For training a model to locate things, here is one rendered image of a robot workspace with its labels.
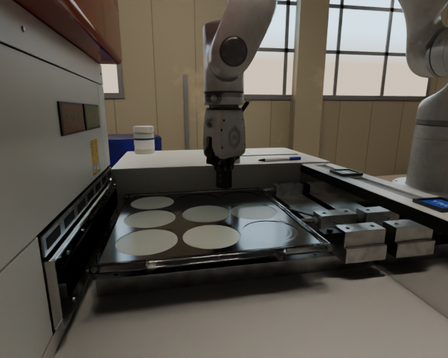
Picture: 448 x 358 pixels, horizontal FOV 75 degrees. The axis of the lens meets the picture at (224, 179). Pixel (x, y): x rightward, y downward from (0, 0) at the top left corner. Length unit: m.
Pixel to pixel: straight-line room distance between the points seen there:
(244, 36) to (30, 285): 0.46
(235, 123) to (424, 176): 0.56
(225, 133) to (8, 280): 0.42
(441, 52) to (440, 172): 0.30
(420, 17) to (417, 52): 0.11
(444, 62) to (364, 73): 2.83
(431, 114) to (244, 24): 0.57
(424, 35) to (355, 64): 2.75
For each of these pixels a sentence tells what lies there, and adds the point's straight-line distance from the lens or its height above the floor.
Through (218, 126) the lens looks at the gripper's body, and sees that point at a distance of 0.58.
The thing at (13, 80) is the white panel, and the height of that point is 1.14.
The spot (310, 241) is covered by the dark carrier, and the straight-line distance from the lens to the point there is 0.52.
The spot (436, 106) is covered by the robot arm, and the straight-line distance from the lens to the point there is 0.92.
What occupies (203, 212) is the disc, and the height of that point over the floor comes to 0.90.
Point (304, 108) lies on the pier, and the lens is 3.25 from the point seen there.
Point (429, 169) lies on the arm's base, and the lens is 0.94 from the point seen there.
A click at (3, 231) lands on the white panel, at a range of 0.33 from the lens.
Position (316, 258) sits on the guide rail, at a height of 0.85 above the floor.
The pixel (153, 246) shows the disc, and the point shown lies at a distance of 0.49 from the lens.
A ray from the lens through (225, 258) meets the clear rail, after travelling 0.45.
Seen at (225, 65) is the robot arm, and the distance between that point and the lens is 0.53.
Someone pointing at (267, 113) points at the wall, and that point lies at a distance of 3.24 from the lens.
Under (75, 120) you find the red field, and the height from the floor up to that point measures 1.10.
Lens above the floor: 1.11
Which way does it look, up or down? 13 degrees down
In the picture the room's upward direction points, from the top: straight up
